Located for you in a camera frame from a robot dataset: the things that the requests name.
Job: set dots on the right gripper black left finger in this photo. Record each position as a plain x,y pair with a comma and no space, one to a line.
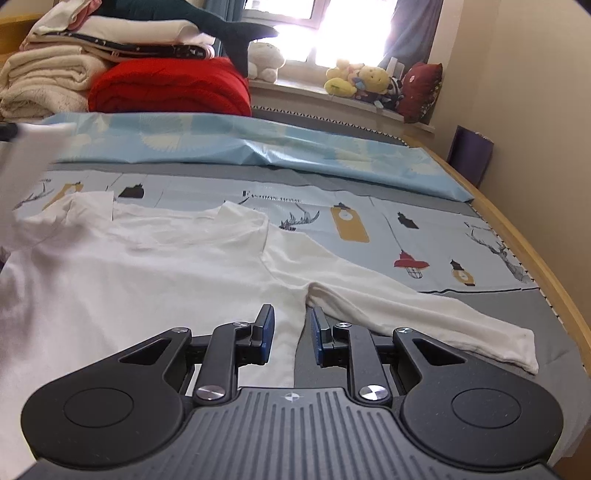
129,405

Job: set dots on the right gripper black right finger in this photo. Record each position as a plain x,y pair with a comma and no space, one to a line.
453,405

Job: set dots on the white long-sleeve shirt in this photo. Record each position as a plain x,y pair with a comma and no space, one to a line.
92,274

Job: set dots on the stack of folded clothes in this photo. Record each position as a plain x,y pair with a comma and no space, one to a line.
114,39

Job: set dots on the grey patterned bed sheet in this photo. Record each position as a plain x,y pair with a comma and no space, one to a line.
442,246

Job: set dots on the dark purple box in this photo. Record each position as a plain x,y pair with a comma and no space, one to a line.
470,154

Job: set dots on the light blue patterned quilt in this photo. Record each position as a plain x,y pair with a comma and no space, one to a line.
142,138

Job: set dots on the dark red cushion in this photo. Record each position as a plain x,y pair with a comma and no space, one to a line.
420,90

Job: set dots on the cream folded blanket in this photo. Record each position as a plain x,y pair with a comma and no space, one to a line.
39,83

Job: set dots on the white teddy bear plush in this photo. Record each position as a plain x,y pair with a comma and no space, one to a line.
265,61

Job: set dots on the blue window curtain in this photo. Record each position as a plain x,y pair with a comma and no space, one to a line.
413,29

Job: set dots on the dark blue shark plush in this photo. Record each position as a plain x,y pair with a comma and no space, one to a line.
235,36

